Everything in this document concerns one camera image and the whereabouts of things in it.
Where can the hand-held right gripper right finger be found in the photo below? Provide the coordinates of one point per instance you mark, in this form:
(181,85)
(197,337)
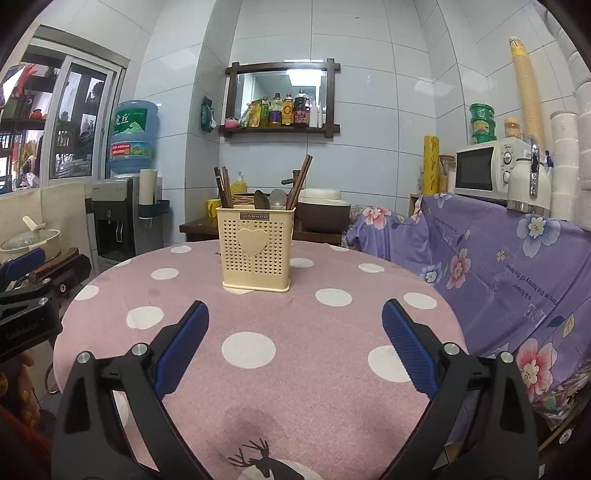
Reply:
(408,346)

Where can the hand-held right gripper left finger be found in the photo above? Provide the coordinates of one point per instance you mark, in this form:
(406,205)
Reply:
(182,350)

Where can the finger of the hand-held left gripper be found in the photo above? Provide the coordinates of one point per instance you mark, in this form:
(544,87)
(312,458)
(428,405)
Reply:
(64,277)
(23,265)

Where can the cream plastic utensil holder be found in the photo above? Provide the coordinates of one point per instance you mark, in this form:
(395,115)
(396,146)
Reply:
(254,272)

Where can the dark chopstick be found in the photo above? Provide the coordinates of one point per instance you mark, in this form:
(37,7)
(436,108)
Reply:
(219,189)

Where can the plain metal spoon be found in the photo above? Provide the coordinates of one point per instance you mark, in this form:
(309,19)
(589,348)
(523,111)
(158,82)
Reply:
(278,198)

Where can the person's left forearm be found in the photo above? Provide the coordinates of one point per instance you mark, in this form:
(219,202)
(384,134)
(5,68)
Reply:
(21,424)

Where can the dark wooden stand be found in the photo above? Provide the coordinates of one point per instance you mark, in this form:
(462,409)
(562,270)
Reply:
(62,256)

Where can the pot with glass lid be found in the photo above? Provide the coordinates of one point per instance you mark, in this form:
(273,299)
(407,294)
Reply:
(27,240)

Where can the beige cloth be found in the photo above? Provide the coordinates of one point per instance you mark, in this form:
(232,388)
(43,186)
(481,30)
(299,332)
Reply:
(64,207)

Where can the pink polka dot tablecloth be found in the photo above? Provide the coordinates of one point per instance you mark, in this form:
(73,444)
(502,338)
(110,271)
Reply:
(300,369)

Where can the purple floral cloth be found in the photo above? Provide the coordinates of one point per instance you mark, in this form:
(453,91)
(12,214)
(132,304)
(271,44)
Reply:
(485,258)

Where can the teal cup holder tray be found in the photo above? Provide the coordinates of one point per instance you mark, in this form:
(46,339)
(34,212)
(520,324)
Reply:
(160,208)

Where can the dark wooden side table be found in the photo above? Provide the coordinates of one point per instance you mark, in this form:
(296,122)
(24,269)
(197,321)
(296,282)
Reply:
(198,228)

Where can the white paper cup stack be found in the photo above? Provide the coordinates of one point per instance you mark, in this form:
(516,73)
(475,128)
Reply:
(147,184)

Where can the light wooden crate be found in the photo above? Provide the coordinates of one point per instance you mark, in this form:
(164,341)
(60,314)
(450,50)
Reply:
(414,205)

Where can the dark wooden display shelf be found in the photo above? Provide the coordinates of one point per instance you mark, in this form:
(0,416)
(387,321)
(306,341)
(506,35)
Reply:
(25,122)

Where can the yellow mug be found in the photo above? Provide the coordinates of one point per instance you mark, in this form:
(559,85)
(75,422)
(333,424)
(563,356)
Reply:
(212,206)

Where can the brown pot with cream lid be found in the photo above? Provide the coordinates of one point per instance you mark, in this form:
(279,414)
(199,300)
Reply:
(323,214)

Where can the white framed window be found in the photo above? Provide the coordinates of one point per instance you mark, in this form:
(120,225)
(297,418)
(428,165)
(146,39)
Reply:
(76,115)

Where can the woven basket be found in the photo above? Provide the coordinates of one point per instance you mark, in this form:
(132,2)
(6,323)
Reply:
(242,199)

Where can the yellow soap bottle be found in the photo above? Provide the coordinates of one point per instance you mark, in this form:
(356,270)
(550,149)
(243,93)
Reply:
(238,185)

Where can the glass jar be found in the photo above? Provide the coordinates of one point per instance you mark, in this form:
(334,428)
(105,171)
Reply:
(447,175)

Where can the yellow wrap roll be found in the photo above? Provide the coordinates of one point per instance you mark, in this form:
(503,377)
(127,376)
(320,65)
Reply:
(431,164)

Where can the white microwave oven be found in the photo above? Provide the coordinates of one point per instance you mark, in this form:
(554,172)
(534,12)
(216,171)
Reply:
(475,168)

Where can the bronze faucet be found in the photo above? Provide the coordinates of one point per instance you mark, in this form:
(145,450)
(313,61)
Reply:
(286,180)

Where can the green hanging packet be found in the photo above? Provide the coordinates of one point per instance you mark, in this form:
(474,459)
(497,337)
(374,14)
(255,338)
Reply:
(208,115)

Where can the small pink pot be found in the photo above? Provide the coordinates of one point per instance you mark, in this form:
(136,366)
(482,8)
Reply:
(231,123)

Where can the dark wooden mirror shelf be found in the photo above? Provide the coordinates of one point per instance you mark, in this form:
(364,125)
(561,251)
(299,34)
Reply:
(277,130)

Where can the yellow lidded jar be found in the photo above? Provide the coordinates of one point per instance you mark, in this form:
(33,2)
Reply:
(513,129)

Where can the stacks of white paper bowls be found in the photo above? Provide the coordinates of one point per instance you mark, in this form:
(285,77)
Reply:
(565,161)

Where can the yellow seasoning packet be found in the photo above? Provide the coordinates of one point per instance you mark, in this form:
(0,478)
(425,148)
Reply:
(249,115)

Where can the white plastic bottle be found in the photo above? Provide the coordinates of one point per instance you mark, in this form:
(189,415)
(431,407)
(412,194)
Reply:
(320,117)
(313,115)

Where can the small yellow condiment bottle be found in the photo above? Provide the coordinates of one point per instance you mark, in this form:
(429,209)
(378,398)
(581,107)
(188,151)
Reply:
(264,114)

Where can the cooking oil bottle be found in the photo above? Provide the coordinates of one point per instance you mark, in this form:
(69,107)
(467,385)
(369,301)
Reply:
(275,113)

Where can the dark soy sauce bottle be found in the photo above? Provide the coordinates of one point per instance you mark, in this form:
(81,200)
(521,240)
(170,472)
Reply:
(300,113)

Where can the yellow label sauce bottle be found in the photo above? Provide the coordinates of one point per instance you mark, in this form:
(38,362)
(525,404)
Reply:
(287,113)

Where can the tall stack of yellow cups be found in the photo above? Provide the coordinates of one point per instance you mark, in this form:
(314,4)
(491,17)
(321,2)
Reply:
(526,92)

